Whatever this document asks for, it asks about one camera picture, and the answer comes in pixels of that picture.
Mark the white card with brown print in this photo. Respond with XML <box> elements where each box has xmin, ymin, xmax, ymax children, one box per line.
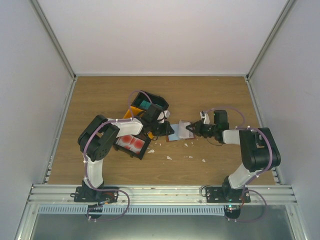
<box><xmin>178</xmin><ymin>120</ymin><xmax>191</xmax><ymax>139</ymax></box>

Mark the brown leather card holder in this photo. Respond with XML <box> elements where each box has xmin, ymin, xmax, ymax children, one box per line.
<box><xmin>167</xmin><ymin>123</ymin><xmax>195</xmax><ymax>142</ymax></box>

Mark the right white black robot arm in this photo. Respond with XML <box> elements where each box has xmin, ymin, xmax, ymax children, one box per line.
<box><xmin>186</xmin><ymin>120</ymin><xmax>281</xmax><ymax>203</ymax></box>

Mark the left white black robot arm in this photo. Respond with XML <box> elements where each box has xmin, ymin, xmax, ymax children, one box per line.
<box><xmin>72</xmin><ymin>114</ymin><xmax>175</xmax><ymax>202</ymax></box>

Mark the teal card stack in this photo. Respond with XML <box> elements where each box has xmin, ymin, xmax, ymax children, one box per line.
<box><xmin>139</xmin><ymin>100</ymin><xmax>152</xmax><ymax>111</ymax></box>

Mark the black bin with red cards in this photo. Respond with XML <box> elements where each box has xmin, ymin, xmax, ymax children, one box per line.
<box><xmin>113</xmin><ymin>134</ymin><xmax>151</xmax><ymax>160</ymax></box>

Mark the black bin with teal cards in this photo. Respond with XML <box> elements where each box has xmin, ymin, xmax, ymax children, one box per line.
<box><xmin>131</xmin><ymin>92</ymin><xmax>169</xmax><ymax>111</ymax></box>

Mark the orange plastic bin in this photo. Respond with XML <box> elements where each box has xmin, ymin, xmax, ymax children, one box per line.
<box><xmin>123</xmin><ymin>106</ymin><xmax>142</xmax><ymax>119</ymax></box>

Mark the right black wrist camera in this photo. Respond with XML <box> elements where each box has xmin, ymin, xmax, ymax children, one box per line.
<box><xmin>213</xmin><ymin>109</ymin><xmax>229</xmax><ymax>131</ymax></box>

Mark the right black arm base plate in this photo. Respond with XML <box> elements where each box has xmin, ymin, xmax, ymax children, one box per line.
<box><xmin>199</xmin><ymin>185</ymin><xmax>251</xmax><ymax>204</ymax></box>

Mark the aluminium front rail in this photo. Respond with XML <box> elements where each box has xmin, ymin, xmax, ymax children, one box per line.
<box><xmin>27</xmin><ymin>184</ymin><xmax>297</xmax><ymax>205</ymax></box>

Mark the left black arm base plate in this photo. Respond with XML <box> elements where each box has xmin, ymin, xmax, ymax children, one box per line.
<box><xmin>70</xmin><ymin>185</ymin><xmax>119</xmax><ymax>204</ymax></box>

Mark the grey slotted cable duct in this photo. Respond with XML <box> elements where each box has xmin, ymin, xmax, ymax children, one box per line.
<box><xmin>38</xmin><ymin>204</ymin><xmax>225</xmax><ymax>216</ymax></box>

